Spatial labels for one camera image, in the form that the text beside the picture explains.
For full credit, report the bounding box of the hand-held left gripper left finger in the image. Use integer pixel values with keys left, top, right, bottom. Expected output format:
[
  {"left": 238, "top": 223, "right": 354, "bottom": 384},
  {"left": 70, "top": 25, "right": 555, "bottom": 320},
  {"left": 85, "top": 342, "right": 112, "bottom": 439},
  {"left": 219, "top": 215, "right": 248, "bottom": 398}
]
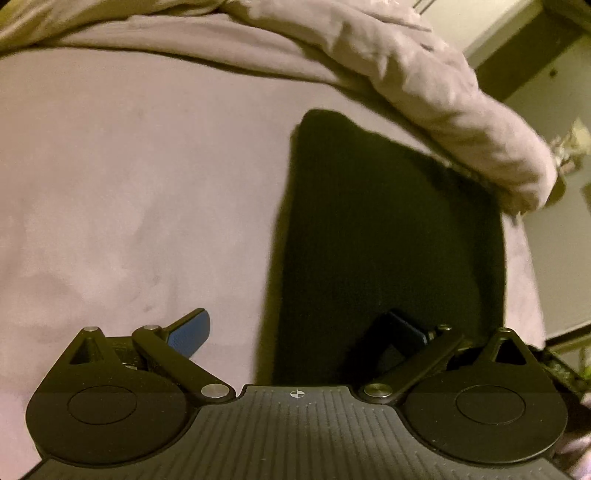
[{"left": 67, "top": 308, "right": 238, "bottom": 409}]

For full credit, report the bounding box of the wrapped flower bouquet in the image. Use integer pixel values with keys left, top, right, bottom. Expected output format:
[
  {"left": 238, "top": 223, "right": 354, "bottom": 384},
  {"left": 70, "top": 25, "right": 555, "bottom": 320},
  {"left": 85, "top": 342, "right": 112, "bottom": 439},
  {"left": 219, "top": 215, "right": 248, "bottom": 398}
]
[{"left": 549, "top": 117, "right": 591, "bottom": 177}]

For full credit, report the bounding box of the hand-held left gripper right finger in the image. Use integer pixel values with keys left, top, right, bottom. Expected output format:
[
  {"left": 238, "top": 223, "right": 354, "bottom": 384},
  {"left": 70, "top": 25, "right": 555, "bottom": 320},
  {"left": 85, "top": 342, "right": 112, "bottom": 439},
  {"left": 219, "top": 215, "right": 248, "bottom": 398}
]
[{"left": 360, "top": 310, "right": 540, "bottom": 407}]

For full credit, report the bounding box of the white wardrobe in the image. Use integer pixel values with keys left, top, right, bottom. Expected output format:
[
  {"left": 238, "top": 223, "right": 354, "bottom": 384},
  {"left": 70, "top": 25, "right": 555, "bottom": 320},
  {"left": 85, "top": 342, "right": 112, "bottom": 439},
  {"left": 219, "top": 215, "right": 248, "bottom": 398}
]
[{"left": 411, "top": 0, "right": 546, "bottom": 58}]

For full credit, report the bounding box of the wooden side table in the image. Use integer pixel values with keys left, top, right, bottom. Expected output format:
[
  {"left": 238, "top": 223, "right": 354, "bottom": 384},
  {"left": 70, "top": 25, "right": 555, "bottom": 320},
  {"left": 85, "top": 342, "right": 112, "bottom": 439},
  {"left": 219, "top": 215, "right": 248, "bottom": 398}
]
[{"left": 545, "top": 174, "right": 570, "bottom": 210}]

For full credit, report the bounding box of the pink duvet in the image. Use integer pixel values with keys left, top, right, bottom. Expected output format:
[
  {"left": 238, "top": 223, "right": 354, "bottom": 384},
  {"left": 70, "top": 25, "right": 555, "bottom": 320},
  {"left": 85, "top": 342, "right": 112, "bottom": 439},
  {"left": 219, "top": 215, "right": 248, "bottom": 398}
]
[{"left": 0, "top": 0, "right": 557, "bottom": 215}]

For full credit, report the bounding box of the dark door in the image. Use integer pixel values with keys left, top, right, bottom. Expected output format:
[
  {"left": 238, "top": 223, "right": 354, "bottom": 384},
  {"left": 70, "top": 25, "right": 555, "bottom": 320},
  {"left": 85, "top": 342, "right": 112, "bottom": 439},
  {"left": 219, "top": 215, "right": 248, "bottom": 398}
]
[{"left": 475, "top": 0, "right": 591, "bottom": 103}]

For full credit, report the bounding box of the black knit top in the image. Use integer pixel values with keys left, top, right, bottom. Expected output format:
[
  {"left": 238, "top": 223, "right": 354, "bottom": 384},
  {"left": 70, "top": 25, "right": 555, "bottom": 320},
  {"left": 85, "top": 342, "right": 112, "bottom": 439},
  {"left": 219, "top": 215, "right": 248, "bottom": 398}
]
[{"left": 252, "top": 108, "right": 509, "bottom": 387}]

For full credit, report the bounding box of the pink bed sheet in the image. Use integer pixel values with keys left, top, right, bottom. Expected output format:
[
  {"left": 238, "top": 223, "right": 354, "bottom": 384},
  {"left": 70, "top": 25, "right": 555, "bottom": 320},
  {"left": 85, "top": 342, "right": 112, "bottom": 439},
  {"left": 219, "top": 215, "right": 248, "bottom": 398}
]
[{"left": 0, "top": 21, "right": 550, "bottom": 472}]

